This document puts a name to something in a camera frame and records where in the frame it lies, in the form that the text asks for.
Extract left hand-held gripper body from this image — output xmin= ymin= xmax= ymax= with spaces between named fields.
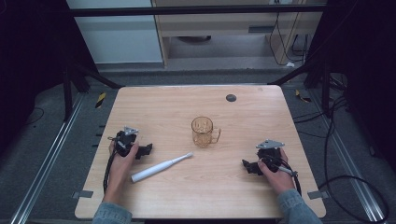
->
xmin=114 ymin=125 xmax=140 ymax=158

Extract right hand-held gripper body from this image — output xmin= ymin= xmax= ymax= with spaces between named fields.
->
xmin=255 ymin=138 xmax=286 ymax=174

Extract white electric toothbrush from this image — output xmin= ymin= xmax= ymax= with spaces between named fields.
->
xmin=130 ymin=151 xmax=194 ymax=184

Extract amber transparent cup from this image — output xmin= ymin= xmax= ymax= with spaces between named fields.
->
xmin=191 ymin=116 xmax=222 ymax=149

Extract person's left hand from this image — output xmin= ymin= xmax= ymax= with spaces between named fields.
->
xmin=107 ymin=140 xmax=140 ymax=189

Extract person's right hand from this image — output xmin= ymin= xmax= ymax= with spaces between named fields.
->
xmin=257 ymin=147 xmax=296 ymax=196

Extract yellow black striped tape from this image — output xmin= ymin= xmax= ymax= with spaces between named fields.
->
xmin=94 ymin=91 xmax=107 ymax=109
xmin=294 ymin=89 xmax=312 ymax=104

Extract grey tape strip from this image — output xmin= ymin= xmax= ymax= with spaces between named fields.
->
xmin=71 ymin=189 xmax=94 ymax=200
xmin=306 ymin=189 xmax=330 ymax=201

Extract black metal stand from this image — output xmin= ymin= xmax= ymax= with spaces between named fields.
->
xmin=61 ymin=60 xmax=125 ymax=123
xmin=266 ymin=57 xmax=332 ymax=119

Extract white cabinet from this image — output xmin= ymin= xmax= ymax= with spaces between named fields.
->
xmin=65 ymin=0 xmax=164 ymax=65

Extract dark curtain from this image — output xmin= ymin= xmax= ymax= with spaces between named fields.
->
xmin=0 ymin=0 xmax=98 ymax=153
xmin=306 ymin=0 xmax=396 ymax=174

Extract light wooden cabinet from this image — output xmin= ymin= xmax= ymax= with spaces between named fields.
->
xmin=150 ymin=0 xmax=326 ymax=68

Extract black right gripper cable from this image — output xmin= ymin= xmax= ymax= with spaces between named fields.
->
xmin=261 ymin=154 xmax=303 ymax=197

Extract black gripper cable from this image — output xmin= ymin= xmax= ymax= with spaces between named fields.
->
xmin=102 ymin=135 xmax=121 ymax=194
xmin=261 ymin=154 xmax=303 ymax=197

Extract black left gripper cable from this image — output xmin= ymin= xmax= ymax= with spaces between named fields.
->
xmin=102 ymin=135 xmax=121 ymax=194

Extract thick black floor cable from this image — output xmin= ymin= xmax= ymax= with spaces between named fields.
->
xmin=292 ymin=92 xmax=390 ymax=224

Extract aluminium floor rail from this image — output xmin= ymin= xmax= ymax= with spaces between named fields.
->
xmin=307 ymin=89 xmax=388 ymax=224
xmin=8 ymin=92 xmax=86 ymax=224

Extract thin black floor cable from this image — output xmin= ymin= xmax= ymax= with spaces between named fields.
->
xmin=23 ymin=106 xmax=46 ymax=127

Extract black hanging cables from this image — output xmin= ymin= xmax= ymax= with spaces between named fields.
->
xmin=268 ymin=11 xmax=310 ymax=67

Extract black horizontal frame bar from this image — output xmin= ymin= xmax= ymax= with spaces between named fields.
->
xmin=66 ymin=4 xmax=328 ymax=18

